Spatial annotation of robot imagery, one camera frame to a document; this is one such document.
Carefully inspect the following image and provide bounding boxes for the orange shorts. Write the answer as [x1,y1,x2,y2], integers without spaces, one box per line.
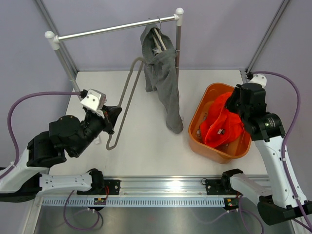
[199,92,244,148]

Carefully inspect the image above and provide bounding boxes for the grey clothes hanger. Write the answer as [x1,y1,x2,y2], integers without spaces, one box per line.
[106,57,146,151]

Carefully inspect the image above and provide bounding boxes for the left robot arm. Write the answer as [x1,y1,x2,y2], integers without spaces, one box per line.
[0,106,122,203]

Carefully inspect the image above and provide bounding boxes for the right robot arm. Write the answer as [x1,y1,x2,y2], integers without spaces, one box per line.
[221,83,312,225]

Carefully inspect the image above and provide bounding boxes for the grey shorts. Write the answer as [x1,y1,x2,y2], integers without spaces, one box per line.
[140,24,183,134]

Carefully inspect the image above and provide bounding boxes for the white clothes hanger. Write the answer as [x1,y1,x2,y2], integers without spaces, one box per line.
[151,17,173,55]

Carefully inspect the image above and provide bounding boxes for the orange plastic basket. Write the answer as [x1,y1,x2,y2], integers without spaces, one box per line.
[188,83,252,164]

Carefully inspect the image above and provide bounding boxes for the clothes rack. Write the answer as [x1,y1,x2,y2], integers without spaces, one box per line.
[45,8,184,82]

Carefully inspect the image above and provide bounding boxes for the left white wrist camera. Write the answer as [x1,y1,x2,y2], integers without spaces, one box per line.
[80,89,106,118]

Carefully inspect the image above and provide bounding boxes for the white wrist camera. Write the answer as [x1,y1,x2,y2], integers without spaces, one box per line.
[247,74,267,89]
[80,89,106,118]

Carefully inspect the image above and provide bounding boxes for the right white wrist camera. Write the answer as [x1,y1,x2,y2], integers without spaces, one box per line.
[247,74,267,89]

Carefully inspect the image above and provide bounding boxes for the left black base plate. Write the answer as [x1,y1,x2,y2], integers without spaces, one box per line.
[77,179,122,195]

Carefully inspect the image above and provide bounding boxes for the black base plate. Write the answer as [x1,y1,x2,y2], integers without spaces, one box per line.
[77,179,122,195]
[202,178,237,195]

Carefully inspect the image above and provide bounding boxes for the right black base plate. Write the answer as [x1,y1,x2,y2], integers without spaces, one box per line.
[202,178,237,195]

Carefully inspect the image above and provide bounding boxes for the aluminium rail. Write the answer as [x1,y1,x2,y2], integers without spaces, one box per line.
[31,176,297,198]

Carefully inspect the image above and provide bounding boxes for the white slotted cable duct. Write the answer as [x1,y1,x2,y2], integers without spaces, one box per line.
[42,197,225,207]

